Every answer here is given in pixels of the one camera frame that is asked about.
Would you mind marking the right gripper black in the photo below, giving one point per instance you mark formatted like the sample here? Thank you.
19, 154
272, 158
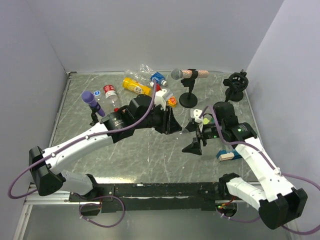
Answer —
194, 148

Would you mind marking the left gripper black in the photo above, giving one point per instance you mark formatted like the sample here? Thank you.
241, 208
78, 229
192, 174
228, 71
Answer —
169, 125

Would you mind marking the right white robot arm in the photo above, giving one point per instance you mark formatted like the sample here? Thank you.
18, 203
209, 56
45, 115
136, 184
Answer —
278, 201

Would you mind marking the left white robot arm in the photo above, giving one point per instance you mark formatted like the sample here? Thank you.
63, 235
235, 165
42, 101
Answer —
48, 166

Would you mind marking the blue label clear bottle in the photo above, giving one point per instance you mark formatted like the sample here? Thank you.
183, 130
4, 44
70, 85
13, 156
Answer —
152, 76

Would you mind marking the yellow lemon drink bottle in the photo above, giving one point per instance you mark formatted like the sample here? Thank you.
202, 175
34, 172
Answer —
136, 87

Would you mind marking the red label clear bottle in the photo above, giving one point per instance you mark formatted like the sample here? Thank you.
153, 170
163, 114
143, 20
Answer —
111, 96

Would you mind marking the lime green toy brick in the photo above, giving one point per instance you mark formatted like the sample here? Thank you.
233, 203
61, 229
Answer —
206, 121

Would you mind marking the yellow orange toy block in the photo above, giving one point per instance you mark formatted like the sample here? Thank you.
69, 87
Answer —
172, 102

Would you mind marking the black microphone stand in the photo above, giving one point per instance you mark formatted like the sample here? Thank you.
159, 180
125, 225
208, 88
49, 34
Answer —
188, 99

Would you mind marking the blue beige toy brick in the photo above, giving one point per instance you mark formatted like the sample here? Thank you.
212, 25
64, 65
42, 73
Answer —
228, 155

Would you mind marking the silver head microphone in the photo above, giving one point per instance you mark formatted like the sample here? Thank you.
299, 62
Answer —
177, 74

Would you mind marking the black clamp stand rear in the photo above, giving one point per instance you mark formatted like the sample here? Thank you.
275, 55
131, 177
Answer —
236, 87

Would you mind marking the blue white loose cap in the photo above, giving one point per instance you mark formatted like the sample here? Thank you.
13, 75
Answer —
97, 93

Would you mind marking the purple microphone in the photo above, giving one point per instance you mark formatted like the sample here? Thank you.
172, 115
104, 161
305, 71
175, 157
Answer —
89, 98

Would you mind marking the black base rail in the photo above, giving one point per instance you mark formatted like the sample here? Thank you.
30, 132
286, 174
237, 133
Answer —
156, 196

